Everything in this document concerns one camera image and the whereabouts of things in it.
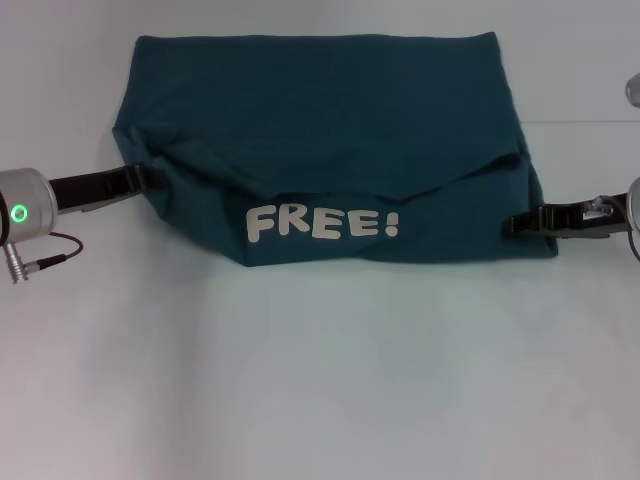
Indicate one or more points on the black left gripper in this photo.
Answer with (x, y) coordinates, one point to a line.
(90, 190)

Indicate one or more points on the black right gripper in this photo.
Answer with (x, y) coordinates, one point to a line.
(575, 226)

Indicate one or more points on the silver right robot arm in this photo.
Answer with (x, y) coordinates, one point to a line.
(635, 205)

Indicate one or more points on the blue shirt with FREE print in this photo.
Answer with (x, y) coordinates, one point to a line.
(325, 125)

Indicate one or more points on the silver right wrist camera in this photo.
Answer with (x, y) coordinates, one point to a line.
(634, 90)

